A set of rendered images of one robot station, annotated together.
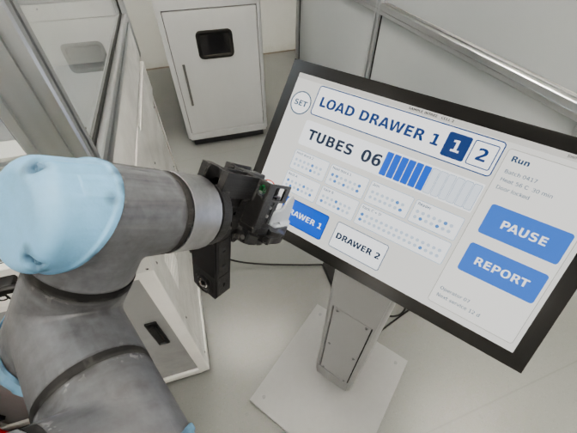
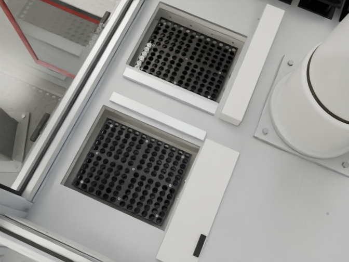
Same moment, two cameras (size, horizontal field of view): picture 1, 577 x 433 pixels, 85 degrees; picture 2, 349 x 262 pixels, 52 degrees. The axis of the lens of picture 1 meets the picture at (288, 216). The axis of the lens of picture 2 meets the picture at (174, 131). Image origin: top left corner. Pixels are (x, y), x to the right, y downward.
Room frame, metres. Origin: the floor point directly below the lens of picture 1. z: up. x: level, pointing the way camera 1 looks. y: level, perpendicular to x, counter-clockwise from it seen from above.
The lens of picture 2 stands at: (0.67, 0.49, 1.72)
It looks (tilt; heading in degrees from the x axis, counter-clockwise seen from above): 71 degrees down; 120
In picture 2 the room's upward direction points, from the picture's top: 11 degrees clockwise
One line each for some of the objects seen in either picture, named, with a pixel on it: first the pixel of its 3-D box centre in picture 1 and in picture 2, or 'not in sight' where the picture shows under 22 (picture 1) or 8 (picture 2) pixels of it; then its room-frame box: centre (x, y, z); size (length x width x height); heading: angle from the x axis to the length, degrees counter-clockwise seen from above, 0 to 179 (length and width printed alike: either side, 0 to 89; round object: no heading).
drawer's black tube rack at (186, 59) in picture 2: not in sight; (185, 65); (0.43, 0.89, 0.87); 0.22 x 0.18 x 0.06; 17
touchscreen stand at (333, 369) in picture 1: (348, 331); not in sight; (0.38, -0.18, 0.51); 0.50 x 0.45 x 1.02; 144
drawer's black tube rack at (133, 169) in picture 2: not in sight; (134, 171); (0.52, 0.59, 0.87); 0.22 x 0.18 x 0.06; 17
